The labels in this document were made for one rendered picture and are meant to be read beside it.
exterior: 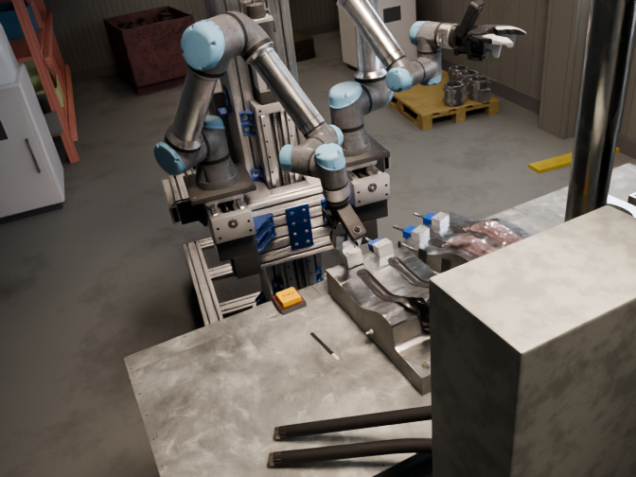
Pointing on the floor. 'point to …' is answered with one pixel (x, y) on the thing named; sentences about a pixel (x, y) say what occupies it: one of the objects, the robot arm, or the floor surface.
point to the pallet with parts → (447, 97)
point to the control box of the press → (538, 355)
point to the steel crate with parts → (150, 46)
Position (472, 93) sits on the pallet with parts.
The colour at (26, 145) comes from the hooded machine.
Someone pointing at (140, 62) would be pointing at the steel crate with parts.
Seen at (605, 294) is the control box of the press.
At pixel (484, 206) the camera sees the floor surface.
